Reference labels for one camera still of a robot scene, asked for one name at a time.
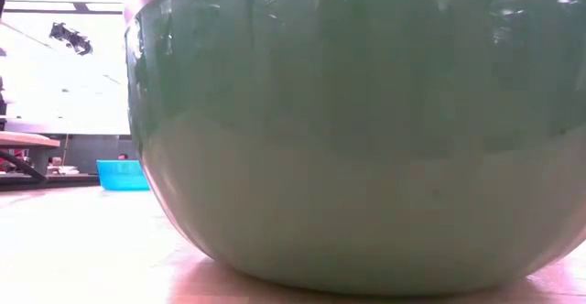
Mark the bowls with yellow interior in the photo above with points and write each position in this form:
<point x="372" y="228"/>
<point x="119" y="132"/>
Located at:
<point x="357" y="180"/>

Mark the blue plastic tub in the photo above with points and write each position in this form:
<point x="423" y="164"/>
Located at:
<point x="121" y="176"/>

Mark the dark hanging ceiling object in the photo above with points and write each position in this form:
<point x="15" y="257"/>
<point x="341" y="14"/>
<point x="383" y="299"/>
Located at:
<point x="73" y="39"/>

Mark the wooden bench top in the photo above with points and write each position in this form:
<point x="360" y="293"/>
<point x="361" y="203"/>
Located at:
<point x="23" y="139"/>

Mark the black slanted bench leg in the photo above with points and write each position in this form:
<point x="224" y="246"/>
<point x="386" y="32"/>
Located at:
<point x="20" y="166"/>

